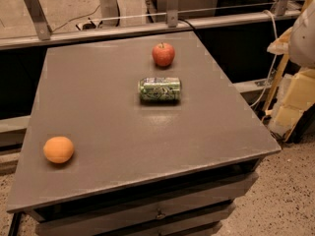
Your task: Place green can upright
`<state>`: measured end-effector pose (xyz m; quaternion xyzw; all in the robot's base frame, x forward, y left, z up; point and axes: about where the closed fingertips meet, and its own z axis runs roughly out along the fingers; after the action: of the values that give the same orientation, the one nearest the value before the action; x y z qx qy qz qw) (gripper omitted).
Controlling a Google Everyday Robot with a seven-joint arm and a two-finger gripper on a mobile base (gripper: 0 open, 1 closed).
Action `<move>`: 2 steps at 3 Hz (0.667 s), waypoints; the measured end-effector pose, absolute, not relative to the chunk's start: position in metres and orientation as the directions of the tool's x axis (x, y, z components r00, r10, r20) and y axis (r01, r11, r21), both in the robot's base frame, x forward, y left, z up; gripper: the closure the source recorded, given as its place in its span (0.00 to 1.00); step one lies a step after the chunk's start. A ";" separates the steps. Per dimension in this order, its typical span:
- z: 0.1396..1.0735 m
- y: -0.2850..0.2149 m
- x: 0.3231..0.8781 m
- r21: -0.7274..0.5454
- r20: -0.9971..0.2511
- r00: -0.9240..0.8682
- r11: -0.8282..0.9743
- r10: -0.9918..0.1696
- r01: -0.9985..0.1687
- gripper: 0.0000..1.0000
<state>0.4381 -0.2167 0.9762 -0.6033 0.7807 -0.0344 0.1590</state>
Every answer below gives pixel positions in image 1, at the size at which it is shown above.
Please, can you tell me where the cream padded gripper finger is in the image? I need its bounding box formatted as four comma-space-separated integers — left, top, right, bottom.
268, 68, 315, 140

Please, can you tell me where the green soda can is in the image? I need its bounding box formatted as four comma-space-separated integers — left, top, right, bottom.
138, 77, 181, 102

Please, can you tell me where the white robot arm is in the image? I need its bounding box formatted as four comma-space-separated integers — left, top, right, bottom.
267, 0, 315, 141

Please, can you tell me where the grey drawer cabinet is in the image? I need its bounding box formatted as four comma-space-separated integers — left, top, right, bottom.
7, 31, 279, 236

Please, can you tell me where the red apple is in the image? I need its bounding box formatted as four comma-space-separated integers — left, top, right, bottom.
152, 42, 175, 67

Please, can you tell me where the orange fruit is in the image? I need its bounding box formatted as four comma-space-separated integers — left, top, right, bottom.
43, 137, 75, 163

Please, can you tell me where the white cable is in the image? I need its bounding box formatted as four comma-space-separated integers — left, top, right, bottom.
249, 9, 280, 109

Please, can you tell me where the yellow wooden frame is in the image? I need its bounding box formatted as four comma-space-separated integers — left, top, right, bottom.
262, 0, 313, 116

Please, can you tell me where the black cable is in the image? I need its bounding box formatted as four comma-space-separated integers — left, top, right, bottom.
177, 18, 202, 41

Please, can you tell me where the middle metal rail bracket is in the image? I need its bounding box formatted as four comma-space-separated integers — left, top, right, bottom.
166, 0, 178, 28

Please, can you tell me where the horizontal metal rail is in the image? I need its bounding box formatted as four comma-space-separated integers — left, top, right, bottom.
0, 9, 302, 51

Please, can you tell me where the left metal rail bracket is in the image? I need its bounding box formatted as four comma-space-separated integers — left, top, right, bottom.
24, 0, 51, 40

